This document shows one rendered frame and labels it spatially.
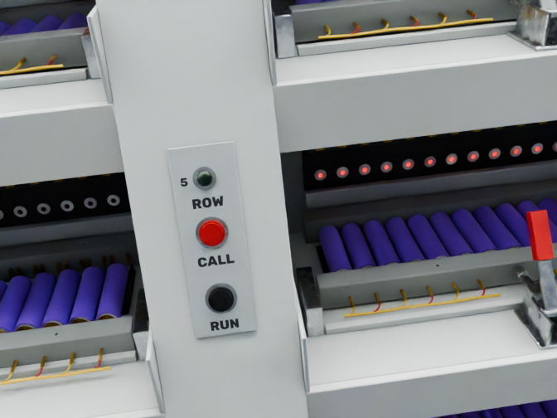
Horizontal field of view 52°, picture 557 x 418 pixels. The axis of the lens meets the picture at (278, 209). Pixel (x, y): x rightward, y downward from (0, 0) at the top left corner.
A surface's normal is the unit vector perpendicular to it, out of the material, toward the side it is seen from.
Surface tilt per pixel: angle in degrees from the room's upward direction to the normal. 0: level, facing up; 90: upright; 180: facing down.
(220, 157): 90
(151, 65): 90
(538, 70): 110
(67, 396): 20
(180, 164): 90
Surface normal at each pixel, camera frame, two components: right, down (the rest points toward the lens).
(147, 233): 0.08, 0.20
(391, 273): -0.07, -0.84
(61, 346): 0.11, 0.52
